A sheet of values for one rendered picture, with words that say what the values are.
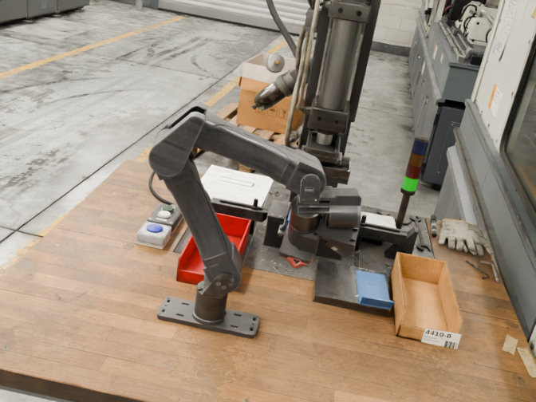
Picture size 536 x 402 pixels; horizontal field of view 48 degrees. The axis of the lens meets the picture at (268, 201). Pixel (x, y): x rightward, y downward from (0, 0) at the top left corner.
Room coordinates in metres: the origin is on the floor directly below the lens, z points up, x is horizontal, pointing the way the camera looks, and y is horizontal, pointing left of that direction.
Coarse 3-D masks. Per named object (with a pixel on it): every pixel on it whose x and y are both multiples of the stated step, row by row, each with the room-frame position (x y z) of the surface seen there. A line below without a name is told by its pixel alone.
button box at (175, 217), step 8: (152, 176) 1.64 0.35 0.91; (152, 192) 1.53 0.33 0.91; (160, 200) 1.50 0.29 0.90; (160, 208) 1.40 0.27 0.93; (176, 208) 1.41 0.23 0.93; (152, 216) 1.34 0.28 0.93; (160, 216) 1.34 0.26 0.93; (176, 216) 1.37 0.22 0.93; (168, 224) 1.32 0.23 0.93; (176, 224) 1.36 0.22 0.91
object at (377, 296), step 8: (360, 272) 1.25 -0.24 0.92; (360, 280) 1.21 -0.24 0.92; (368, 280) 1.22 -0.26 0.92; (376, 280) 1.22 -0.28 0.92; (384, 280) 1.23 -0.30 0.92; (360, 288) 1.18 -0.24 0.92; (368, 288) 1.18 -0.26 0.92; (376, 288) 1.19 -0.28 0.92; (384, 288) 1.19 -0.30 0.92; (360, 296) 1.14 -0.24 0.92; (368, 296) 1.15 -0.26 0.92; (376, 296) 1.15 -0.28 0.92; (384, 296) 1.16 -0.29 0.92; (360, 304) 1.11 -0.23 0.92; (368, 304) 1.11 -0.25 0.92; (376, 304) 1.11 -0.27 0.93; (384, 304) 1.11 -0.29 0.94; (392, 304) 1.10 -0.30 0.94
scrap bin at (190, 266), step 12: (228, 216) 1.36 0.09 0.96; (228, 228) 1.36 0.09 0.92; (240, 228) 1.36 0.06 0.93; (192, 240) 1.23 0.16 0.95; (240, 240) 1.34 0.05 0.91; (192, 252) 1.24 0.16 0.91; (240, 252) 1.22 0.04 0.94; (180, 264) 1.13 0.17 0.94; (192, 264) 1.19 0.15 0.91; (180, 276) 1.12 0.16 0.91; (192, 276) 1.12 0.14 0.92
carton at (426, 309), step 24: (408, 264) 1.29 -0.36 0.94; (432, 264) 1.29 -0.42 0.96; (408, 288) 1.24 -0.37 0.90; (432, 288) 1.26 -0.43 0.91; (408, 312) 1.14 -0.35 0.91; (432, 312) 1.16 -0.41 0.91; (456, 312) 1.08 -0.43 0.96; (408, 336) 1.05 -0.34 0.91; (432, 336) 1.04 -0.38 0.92; (456, 336) 1.04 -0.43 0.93
